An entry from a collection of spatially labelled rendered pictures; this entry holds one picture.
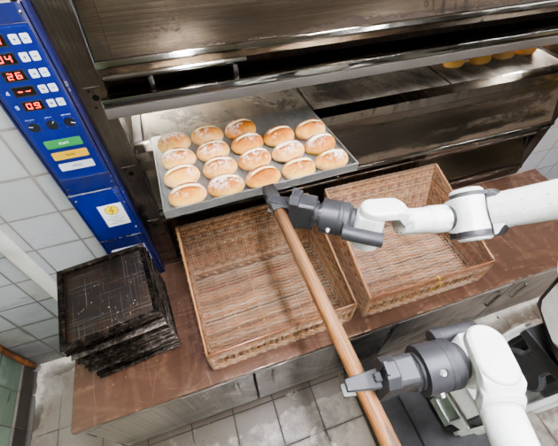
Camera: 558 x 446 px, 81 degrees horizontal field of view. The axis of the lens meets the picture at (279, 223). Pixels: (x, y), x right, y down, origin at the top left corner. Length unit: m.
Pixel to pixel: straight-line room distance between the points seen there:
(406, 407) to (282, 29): 1.56
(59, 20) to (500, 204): 1.07
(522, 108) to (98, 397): 2.04
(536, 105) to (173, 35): 1.55
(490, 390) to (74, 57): 1.07
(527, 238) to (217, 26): 1.61
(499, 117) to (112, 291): 1.68
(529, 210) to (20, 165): 1.30
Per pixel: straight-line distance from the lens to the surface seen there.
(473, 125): 1.68
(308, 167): 0.91
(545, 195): 0.91
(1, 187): 1.24
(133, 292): 1.16
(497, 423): 0.67
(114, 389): 1.38
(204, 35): 0.94
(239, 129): 1.05
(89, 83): 1.00
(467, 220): 0.91
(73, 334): 1.17
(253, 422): 1.83
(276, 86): 0.88
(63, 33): 0.96
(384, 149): 1.42
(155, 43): 0.94
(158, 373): 1.34
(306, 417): 1.84
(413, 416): 1.77
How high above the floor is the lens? 1.81
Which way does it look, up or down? 51 degrees down
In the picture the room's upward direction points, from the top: straight up
